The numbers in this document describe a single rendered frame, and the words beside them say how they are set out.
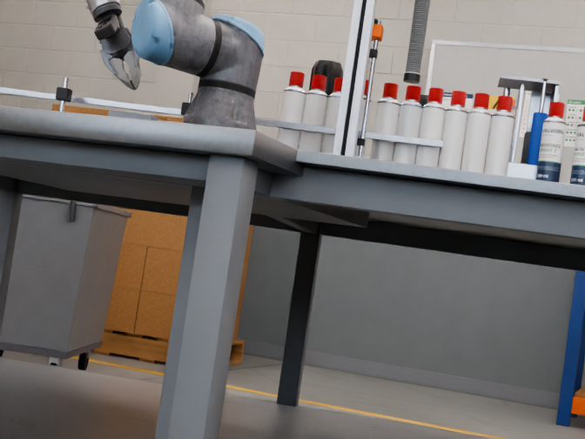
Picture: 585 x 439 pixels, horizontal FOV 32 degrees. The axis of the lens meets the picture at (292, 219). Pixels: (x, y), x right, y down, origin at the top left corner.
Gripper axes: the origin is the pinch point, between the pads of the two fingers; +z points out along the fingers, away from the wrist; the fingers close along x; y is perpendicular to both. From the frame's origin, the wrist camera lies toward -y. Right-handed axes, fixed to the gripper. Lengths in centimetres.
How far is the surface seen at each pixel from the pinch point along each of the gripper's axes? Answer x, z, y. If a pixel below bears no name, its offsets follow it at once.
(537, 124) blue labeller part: -84, 46, 3
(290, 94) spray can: -34.3, 18.1, -3.0
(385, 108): -53, 30, -2
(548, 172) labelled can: -81, 57, -2
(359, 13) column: -56, 11, -17
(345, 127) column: -43, 33, -16
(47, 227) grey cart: 94, -13, 178
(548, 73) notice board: -164, -29, 423
